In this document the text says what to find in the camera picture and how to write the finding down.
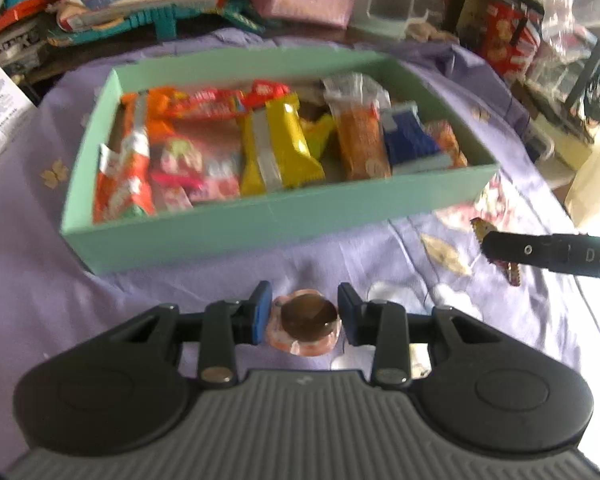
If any clear silver cookie packet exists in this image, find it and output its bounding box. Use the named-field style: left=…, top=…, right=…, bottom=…
left=321, top=72, right=393, bottom=181

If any teal plastic toy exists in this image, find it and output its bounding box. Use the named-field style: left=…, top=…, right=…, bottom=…
left=47, top=0, right=281, bottom=46

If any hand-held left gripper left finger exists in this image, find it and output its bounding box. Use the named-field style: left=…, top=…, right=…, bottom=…
left=97, top=280, right=273, bottom=387

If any brown jelly cup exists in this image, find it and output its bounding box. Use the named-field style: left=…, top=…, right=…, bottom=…
left=265, top=290, right=342, bottom=356

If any red-orange green-label snack packet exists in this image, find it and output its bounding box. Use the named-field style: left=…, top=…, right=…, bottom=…
left=92, top=142, right=158, bottom=223

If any mint green toy appliance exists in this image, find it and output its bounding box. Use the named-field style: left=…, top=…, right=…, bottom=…
left=350, top=0, right=421, bottom=41

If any pink-red small snack packet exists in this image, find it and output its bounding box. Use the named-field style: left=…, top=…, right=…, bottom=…
left=152, top=135, right=206, bottom=186

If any long red snack packet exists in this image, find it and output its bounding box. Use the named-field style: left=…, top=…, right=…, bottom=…
left=172, top=87, right=248, bottom=118

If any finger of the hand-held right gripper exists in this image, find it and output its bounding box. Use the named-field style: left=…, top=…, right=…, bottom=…
left=481, top=230, right=600, bottom=281

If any purple floral cloth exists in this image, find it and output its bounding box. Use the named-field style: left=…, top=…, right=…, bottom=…
left=0, top=27, right=600, bottom=461

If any small red snack packet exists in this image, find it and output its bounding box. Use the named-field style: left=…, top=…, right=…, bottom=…
left=242, top=80, right=291, bottom=108

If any orange silver-striped snack packet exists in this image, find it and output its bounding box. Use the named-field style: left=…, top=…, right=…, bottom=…
left=120, top=87, right=181, bottom=151

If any red printed box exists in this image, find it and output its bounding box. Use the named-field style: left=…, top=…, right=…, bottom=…
left=457, top=0, right=541, bottom=78

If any blue and white snack packet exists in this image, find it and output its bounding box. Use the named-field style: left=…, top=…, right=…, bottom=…
left=377, top=102, right=453, bottom=177

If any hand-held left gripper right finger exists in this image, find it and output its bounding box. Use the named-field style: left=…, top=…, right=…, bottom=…
left=336, top=281, right=503, bottom=388

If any beige plush toy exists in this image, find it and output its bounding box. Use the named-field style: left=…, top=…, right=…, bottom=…
left=405, top=15, right=461, bottom=46

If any gold striped candy wrapper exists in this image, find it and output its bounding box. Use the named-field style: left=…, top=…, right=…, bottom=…
left=470, top=217, right=525, bottom=287

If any mint green cardboard box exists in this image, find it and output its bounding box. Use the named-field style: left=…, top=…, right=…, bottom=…
left=60, top=45, right=501, bottom=276

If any yellow silver-striped snack packet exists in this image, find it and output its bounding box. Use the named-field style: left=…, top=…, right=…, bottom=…
left=240, top=92, right=327, bottom=197

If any red patterned snack packet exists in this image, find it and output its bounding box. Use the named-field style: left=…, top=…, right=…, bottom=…
left=425, top=119, right=468, bottom=168

